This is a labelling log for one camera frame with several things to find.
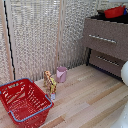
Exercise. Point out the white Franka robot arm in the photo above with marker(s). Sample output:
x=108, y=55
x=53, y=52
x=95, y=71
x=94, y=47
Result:
x=125, y=73

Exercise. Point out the orange-red bowl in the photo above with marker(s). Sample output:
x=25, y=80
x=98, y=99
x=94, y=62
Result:
x=114, y=12

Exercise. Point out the pink plastic cup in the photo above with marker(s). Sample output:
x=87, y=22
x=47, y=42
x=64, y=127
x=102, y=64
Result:
x=61, y=74

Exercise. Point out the brown drawer dresser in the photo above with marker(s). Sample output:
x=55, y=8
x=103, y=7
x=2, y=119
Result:
x=106, y=50

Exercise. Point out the red basket with blue rim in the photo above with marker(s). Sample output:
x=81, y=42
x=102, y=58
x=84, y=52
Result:
x=23, y=101

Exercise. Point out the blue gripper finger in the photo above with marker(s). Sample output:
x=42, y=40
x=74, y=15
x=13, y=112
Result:
x=126, y=11

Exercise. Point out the yellow toy giraffe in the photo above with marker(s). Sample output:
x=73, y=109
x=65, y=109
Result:
x=50, y=83

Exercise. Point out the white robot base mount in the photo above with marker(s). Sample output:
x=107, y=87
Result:
x=121, y=118

